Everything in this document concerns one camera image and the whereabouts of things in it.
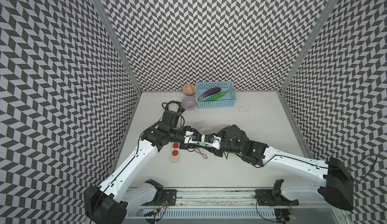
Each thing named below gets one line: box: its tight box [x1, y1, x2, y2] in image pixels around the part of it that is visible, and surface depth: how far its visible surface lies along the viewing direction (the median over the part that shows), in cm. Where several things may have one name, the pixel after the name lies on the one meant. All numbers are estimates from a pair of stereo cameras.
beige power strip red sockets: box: [170, 142, 180, 163], surface depth 86 cm
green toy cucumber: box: [205, 89, 229, 102], surface depth 113 cm
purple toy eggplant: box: [198, 86, 222, 100], surface depth 114 cm
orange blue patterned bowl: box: [181, 84, 196, 96], surface depth 121 cm
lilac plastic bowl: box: [181, 95, 198, 111], surface depth 107 cm
